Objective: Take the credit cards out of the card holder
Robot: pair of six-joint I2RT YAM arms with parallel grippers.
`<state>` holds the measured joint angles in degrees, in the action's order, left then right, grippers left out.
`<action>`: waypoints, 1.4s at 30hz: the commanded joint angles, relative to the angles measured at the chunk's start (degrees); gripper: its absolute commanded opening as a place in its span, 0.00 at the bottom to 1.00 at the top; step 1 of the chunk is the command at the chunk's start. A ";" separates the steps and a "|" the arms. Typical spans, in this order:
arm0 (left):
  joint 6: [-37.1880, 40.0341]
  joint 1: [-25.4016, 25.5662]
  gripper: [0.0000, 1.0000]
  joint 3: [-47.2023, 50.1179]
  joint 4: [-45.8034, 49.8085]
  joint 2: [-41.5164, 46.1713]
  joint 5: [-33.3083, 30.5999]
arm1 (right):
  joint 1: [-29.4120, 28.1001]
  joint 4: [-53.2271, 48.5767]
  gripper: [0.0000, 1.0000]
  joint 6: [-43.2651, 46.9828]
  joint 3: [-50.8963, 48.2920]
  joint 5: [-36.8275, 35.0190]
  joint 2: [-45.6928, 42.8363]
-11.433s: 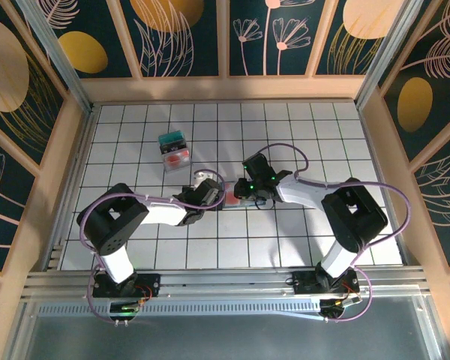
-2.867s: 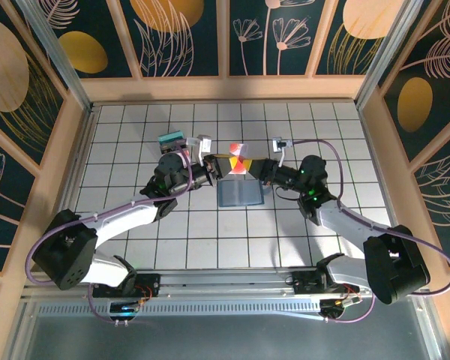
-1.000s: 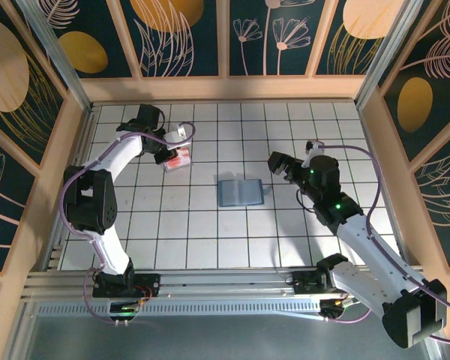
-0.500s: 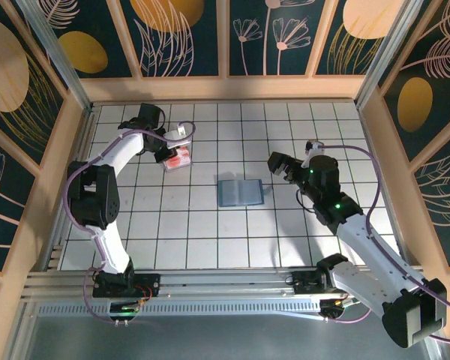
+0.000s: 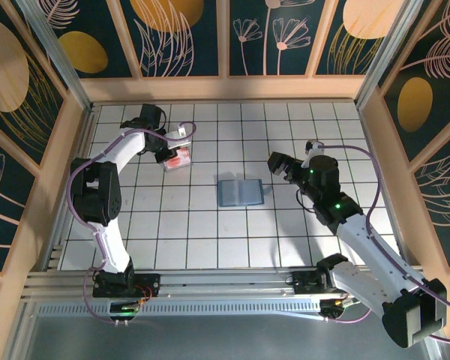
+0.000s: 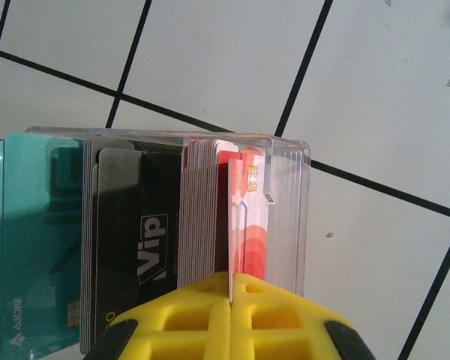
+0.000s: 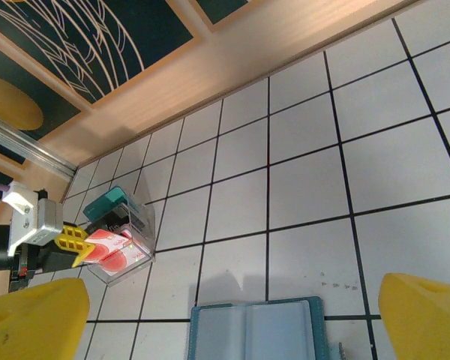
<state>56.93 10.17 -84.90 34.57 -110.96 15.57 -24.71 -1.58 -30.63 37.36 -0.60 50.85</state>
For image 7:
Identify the black card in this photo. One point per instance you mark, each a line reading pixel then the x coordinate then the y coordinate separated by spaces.
pixel 114 222

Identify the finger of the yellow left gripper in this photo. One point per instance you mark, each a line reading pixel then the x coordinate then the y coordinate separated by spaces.
pixel 83 252
pixel 75 233

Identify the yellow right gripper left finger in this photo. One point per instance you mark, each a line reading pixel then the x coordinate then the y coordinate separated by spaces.
pixel 33 322

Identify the clear plastic card box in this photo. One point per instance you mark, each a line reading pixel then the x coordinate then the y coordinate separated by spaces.
pixel 148 225

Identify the red and white card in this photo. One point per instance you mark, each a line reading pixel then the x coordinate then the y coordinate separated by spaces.
pixel 120 267
pixel 105 242

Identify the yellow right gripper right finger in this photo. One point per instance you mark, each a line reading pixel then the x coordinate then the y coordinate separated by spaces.
pixel 427 322

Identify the teal card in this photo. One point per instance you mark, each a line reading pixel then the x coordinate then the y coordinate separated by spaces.
pixel 105 204

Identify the aluminium corner post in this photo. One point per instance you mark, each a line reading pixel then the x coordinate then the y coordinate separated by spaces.
pixel 30 146

